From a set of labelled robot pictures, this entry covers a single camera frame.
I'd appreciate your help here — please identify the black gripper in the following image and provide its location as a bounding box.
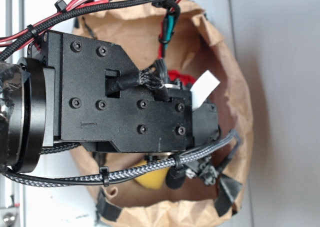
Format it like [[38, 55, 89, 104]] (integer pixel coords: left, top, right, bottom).
[[27, 31, 220, 153]]

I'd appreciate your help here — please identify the yellow and green sponge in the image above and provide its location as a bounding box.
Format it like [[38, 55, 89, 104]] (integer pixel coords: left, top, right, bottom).
[[134, 167, 169, 190]]

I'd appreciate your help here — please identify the crumpled red paper ball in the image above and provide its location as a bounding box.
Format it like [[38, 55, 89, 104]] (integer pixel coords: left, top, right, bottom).
[[168, 70, 197, 86]]

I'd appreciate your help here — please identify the white plastic bin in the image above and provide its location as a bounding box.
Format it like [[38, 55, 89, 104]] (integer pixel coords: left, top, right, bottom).
[[22, 0, 253, 227]]

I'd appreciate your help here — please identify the brown paper bag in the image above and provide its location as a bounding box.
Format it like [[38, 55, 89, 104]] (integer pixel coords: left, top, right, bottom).
[[72, 0, 254, 227]]

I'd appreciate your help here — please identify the grey braided cable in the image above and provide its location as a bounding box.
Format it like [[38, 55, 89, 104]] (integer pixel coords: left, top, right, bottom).
[[0, 129, 243, 188]]

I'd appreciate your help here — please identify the white ribbon cable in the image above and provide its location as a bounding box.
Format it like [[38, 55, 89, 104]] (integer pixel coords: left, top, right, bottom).
[[189, 70, 221, 112]]

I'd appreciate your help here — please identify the red and black wire bundle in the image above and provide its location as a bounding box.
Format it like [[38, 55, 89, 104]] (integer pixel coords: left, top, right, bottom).
[[0, 0, 184, 63]]

